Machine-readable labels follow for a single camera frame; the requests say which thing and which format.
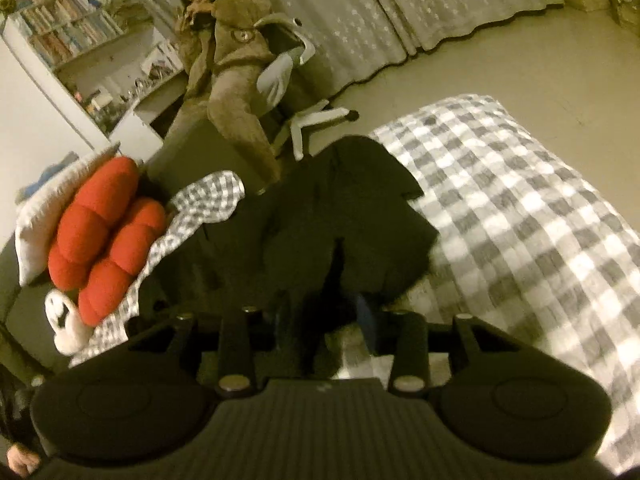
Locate white bookshelf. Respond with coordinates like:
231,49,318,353
0,0,186,136

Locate white desk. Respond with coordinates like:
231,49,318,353
107,67,193,141

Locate blue plush toy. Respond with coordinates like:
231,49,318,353
20,152,81,196

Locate grey checkered blanket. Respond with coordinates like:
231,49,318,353
70,92,640,476

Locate red puffy cushion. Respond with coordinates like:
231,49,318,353
47,157,168,326

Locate white office chair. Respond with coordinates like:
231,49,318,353
255,15,361,161

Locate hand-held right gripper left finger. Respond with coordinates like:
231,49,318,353
127,307,258,393

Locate white pillow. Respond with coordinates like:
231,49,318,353
15,147,121,286

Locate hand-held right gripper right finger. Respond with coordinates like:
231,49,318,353
356,294,506,393

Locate dark green sofa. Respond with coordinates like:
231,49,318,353
0,110,281,376

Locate white fluffy earmuffs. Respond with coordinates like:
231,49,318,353
44,290,93,356

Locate person's left hand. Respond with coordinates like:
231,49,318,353
6,441,42,478

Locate black garment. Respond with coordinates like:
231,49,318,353
140,135,441,376

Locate star-patterned curtain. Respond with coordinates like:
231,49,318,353
95,0,566,96

